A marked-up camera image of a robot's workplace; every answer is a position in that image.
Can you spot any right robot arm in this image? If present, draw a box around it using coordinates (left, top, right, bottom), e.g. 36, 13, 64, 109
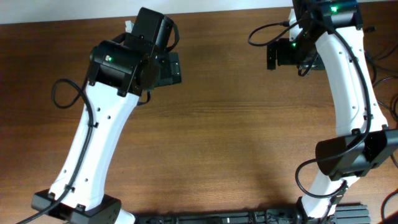
266, 1, 397, 223

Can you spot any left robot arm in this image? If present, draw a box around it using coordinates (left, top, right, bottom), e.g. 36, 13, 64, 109
31, 8, 182, 223

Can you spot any left camera cable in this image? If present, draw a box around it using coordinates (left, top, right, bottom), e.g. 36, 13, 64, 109
17, 78, 97, 224

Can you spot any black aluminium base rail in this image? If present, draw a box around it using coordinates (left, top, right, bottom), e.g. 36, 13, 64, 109
134, 205, 371, 224

